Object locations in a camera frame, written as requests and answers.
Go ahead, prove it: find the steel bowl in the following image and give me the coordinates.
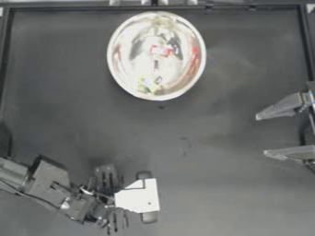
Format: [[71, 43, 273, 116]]
[[106, 11, 209, 101]]

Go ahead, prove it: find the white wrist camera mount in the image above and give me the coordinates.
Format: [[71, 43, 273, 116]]
[[114, 178, 162, 215]]

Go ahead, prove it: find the green candy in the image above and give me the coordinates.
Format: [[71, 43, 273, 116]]
[[136, 77, 160, 95]]

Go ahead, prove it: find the red candy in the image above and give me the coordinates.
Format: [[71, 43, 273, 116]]
[[148, 44, 176, 59]]

